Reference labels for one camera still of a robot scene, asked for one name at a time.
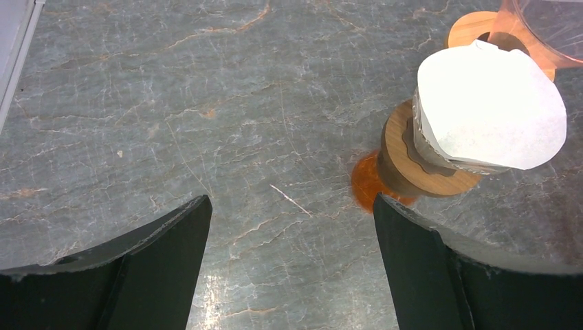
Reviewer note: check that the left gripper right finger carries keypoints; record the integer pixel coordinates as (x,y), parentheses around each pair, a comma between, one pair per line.
(440,279)

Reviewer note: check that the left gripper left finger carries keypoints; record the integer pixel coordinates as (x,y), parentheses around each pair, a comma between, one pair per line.
(144,279)

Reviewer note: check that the dark wooden ring holder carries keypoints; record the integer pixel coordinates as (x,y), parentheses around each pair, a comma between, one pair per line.
(403,170)

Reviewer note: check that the clear glass dripper cone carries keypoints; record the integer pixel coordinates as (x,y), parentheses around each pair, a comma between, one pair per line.
(423,149)

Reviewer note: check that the white paper coffee filter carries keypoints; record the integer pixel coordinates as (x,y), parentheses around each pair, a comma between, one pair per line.
(491,105)

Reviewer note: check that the light wooden ring holder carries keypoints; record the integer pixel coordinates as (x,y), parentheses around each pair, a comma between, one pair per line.
(478,34)

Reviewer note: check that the amber glass carafe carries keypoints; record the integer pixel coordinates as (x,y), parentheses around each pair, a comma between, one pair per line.
(366,184)

